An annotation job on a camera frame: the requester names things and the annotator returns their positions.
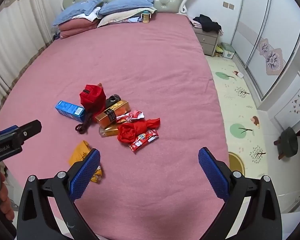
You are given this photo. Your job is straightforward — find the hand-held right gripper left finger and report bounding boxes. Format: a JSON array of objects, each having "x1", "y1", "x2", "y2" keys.
[{"x1": 16, "y1": 148, "x2": 102, "y2": 240}]

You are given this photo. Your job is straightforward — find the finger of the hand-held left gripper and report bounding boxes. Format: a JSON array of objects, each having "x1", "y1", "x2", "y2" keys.
[{"x1": 0, "y1": 120, "x2": 42, "y2": 145}]

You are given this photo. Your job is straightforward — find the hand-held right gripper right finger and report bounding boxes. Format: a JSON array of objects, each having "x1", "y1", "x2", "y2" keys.
[{"x1": 198, "y1": 147, "x2": 287, "y2": 240}]

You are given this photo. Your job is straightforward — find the yellow wrapper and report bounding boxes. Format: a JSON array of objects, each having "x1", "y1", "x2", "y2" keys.
[{"x1": 68, "y1": 140, "x2": 103, "y2": 182}]

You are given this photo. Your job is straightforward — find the red snack wrapper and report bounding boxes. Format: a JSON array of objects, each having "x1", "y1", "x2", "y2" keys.
[
  {"x1": 129, "y1": 129, "x2": 159, "y2": 153},
  {"x1": 116, "y1": 110, "x2": 145, "y2": 124}
]

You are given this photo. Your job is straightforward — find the gold cardboard box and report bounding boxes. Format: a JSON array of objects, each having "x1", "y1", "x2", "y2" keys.
[{"x1": 95, "y1": 100, "x2": 130, "y2": 129}]

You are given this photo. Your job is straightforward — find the red cloth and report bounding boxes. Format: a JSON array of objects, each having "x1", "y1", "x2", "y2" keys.
[{"x1": 117, "y1": 117, "x2": 161, "y2": 144}]

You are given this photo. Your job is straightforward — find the red bag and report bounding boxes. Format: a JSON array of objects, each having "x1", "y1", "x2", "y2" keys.
[{"x1": 79, "y1": 84, "x2": 107, "y2": 114}]

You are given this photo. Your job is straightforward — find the person's left hand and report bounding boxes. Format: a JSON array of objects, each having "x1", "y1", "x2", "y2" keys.
[{"x1": 0, "y1": 172, "x2": 15, "y2": 222}]

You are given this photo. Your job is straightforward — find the blue cardboard box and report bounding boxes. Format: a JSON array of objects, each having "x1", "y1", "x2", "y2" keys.
[{"x1": 55, "y1": 100, "x2": 87, "y2": 123}]

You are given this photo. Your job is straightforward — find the amber glass bottle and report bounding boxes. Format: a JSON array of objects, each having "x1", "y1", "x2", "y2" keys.
[{"x1": 99, "y1": 126, "x2": 120, "y2": 138}]

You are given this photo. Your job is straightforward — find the patterned play mat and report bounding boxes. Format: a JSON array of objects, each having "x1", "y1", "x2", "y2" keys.
[{"x1": 205, "y1": 54, "x2": 300, "y2": 214}]

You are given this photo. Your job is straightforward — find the beige curtain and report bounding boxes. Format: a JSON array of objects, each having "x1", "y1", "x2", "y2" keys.
[{"x1": 0, "y1": 0, "x2": 56, "y2": 98}]

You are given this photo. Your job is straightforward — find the white low cabinet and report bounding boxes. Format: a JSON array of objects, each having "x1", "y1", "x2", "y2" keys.
[{"x1": 256, "y1": 71, "x2": 300, "y2": 138}]

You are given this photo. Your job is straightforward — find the folded pink blanket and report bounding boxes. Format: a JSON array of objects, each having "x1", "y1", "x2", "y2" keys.
[{"x1": 58, "y1": 17, "x2": 102, "y2": 40}]

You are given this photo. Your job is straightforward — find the green storage box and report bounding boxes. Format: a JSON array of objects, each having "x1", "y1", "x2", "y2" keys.
[{"x1": 220, "y1": 42, "x2": 236, "y2": 59}]

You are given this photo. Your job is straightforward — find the blue pillow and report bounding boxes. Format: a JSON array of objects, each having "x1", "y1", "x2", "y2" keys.
[
  {"x1": 98, "y1": 0, "x2": 155, "y2": 17},
  {"x1": 52, "y1": 0, "x2": 104, "y2": 27}
]

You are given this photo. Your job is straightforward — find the grey nightstand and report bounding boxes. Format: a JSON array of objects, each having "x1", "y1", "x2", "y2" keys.
[{"x1": 191, "y1": 22, "x2": 220, "y2": 57}]

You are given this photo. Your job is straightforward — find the cream pillow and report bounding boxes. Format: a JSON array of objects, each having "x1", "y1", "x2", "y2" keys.
[{"x1": 96, "y1": 7, "x2": 158, "y2": 28}]

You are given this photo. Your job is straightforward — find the black clothes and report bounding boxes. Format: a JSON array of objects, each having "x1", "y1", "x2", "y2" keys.
[{"x1": 192, "y1": 14, "x2": 223, "y2": 33}]

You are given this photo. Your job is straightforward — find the white sliding wardrobe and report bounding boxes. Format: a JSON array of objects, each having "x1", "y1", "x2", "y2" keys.
[{"x1": 230, "y1": 0, "x2": 300, "y2": 103}]

